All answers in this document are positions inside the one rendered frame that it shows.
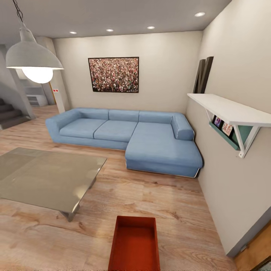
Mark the decorative sign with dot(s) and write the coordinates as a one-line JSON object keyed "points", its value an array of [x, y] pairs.
{"points": [[202, 75]]}

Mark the room light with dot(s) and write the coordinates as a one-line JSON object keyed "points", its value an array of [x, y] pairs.
{"points": [[28, 53]]}

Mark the coffee table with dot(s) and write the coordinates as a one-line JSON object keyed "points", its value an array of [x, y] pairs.
{"points": [[53, 180]]}

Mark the stairs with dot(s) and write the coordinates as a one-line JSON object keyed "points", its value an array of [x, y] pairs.
{"points": [[10, 117]]}

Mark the picture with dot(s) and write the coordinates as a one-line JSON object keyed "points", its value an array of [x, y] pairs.
{"points": [[119, 74], [217, 121], [227, 129]]}

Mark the storage box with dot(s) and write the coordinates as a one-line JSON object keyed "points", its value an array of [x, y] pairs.
{"points": [[135, 245]]}

